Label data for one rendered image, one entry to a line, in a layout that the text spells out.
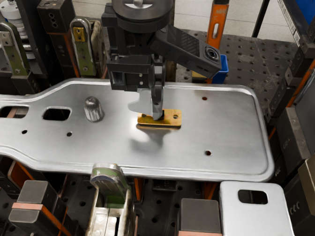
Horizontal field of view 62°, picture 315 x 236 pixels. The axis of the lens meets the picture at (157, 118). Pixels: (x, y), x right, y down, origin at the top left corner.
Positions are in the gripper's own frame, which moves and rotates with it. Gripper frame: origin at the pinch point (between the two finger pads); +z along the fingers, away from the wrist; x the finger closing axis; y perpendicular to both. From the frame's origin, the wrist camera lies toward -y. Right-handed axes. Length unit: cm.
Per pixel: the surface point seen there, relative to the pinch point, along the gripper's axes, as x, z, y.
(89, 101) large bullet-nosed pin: 0.6, -2.4, 12.7
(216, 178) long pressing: 11.7, 2.7, -10.0
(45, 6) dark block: -18.5, -9.7, 24.7
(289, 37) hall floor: -181, 104, -107
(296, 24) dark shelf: -30.2, -0.1, -32.7
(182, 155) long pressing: 7.8, 2.3, -4.4
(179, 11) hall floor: -221, 103, -7
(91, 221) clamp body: 21.1, -2.2, 7.7
